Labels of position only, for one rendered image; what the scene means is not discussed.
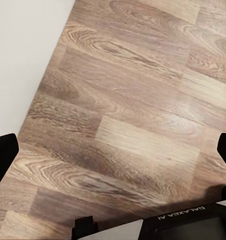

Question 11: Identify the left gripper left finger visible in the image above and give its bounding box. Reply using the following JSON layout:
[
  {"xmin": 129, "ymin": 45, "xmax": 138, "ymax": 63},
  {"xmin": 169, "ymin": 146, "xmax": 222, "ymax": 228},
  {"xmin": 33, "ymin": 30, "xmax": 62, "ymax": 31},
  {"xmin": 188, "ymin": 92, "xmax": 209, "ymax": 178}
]
[{"xmin": 0, "ymin": 133, "xmax": 19, "ymax": 182}]

